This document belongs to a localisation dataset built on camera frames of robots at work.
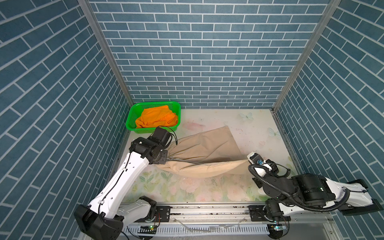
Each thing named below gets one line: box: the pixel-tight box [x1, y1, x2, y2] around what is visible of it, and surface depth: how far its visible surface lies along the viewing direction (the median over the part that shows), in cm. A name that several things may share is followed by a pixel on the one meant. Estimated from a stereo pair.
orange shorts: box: [135, 105, 178, 129], surface depth 111 cm
